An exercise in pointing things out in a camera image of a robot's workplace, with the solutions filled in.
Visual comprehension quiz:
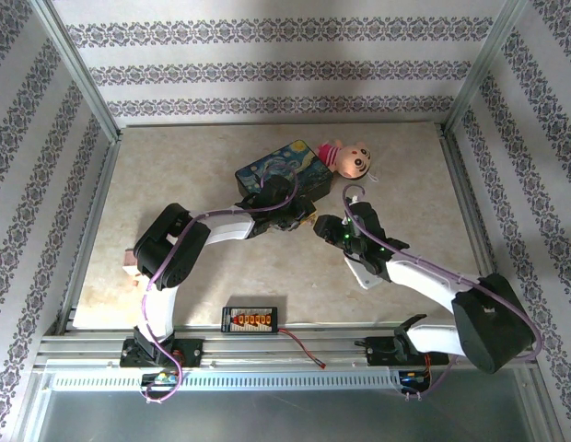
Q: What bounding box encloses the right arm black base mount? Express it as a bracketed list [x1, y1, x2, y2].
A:
[366, 335, 448, 368]

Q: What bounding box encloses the cartoon boy plush doll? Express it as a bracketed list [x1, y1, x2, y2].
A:
[316, 140, 381, 183]

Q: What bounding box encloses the white rectangular plastic box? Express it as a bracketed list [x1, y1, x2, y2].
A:
[344, 256, 384, 291]

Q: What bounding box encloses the aluminium frame post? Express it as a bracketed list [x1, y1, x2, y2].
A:
[443, 0, 529, 134]
[29, 0, 124, 144]

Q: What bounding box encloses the small circuit board with wires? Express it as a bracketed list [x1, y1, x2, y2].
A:
[399, 369, 433, 389]

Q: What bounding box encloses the black board with orange connectors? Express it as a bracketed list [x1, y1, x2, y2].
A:
[220, 306, 280, 333]

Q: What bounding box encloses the grey metal sheet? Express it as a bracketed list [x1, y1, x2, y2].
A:
[36, 390, 547, 442]

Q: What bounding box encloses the red wire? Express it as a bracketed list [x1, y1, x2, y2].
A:
[276, 327, 327, 369]

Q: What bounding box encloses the small circuit board with leds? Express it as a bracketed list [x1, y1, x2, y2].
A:
[141, 372, 179, 387]

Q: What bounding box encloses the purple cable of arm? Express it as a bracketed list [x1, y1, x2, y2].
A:
[342, 184, 543, 402]
[140, 168, 300, 406]

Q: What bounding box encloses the white slotted cable duct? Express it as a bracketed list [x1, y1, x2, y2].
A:
[50, 370, 402, 392]

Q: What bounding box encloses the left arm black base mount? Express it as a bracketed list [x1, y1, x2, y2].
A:
[119, 338, 204, 368]

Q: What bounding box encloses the aluminium mounting rail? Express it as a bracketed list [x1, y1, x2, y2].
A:
[34, 324, 530, 370]

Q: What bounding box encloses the starry night print tin box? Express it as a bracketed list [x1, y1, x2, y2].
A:
[234, 140, 335, 204]

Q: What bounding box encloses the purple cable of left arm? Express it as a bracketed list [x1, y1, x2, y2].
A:
[140, 168, 300, 406]

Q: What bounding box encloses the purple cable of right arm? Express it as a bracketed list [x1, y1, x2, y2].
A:
[342, 184, 543, 402]

